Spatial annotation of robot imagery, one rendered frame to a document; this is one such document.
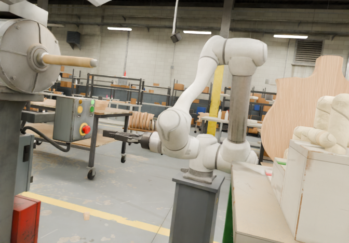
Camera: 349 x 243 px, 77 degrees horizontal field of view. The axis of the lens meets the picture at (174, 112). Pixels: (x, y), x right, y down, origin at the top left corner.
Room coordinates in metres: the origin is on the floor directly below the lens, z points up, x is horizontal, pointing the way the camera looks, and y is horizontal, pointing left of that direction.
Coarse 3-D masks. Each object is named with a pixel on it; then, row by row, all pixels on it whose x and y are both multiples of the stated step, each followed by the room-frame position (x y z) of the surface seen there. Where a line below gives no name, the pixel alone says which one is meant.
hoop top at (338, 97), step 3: (342, 93) 0.41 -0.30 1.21; (345, 93) 0.40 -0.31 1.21; (336, 96) 0.41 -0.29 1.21; (339, 96) 0.40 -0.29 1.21; (342, 96) 0.40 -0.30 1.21; (345, 96) 0.40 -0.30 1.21; (348, 96) 0.40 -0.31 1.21; (333, 99) 0.41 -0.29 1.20; (336, 99) 0.40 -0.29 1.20; (339, 99) 0.40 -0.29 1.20; (342, 99) 0.40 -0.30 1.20; (345, 99) 0.39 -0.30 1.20; (348, 99) 0.39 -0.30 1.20; (348, 102) 0.39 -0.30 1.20
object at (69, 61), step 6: (48, 60) 0.75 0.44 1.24; (54, 60) 0.74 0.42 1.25; (60, 60) 0.73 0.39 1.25; (66, 60) 0.73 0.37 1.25; (72, 60) 0.72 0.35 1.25; (78, 60) 0.72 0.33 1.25; (84, 60) 0.71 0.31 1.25; (78, 66) 0.73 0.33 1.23; (84, 66) 0.72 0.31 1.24; (90, 66) 0.72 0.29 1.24
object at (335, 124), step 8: (336, 104) 0.40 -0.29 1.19; (344, 104) 0.39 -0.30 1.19; (336, 112) 0.40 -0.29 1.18; (344, 112) 0.39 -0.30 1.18; (336, 120) 0.40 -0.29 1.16; (344, 120) 0.39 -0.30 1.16; (328, 128) 0.41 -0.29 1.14; (336, 128) 0.40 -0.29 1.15; (344, 128) 0.39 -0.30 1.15; (336, 136) 0.40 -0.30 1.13; (344, 136) 0.39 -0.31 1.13; (336, 144) 0.39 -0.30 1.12; (344, 144) 0.39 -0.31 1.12; (336, 152) 0.39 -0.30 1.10; (344, 152) 0.39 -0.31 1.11
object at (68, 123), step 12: (60, 96) 0.98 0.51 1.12; (60, 108) 0.97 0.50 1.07; (72, 108) 0.96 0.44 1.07; (84, 108) 1.02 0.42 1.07; (60, 120) 0.97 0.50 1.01; (72, 120) 0.96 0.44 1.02; (84, 120) 1.03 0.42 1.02; (24, 132) 0.97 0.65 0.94; (36, 132) 0.98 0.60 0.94; (60, 132) 0.97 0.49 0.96; (72, 132) 0.96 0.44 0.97
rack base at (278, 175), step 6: (276, 162) 0.65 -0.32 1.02; (276, 168) 0.64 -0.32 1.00; (282, 168) 0.57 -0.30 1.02; (276, 174) 0.62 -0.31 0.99; (282, 174) 0.56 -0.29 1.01; (276, 180) 0.61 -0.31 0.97; (282, 180) 0.55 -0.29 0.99; (276, 186) 0.60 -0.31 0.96; (282, 186) 0.54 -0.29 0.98; (276, 192) 0.59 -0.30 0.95; (276, 198) 0.58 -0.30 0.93
